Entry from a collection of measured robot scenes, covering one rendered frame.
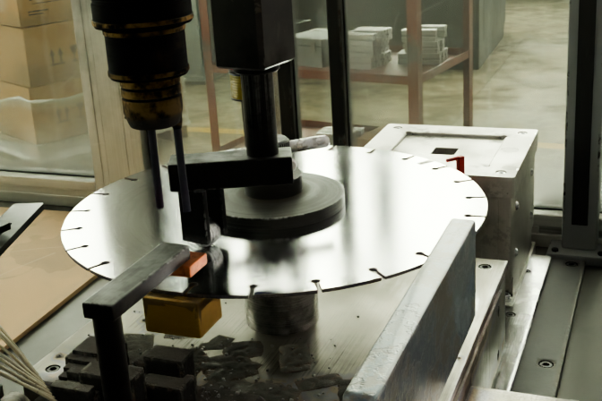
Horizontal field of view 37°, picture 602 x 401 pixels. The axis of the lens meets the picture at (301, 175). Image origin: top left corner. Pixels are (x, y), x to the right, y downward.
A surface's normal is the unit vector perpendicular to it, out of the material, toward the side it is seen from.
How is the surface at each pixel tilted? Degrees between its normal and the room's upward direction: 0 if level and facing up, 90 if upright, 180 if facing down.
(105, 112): 90
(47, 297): 0
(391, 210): 0
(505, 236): 90
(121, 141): 90
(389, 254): 0
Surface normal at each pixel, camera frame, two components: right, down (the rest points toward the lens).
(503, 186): -0.36, 0.31
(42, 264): -0.06, -0.95
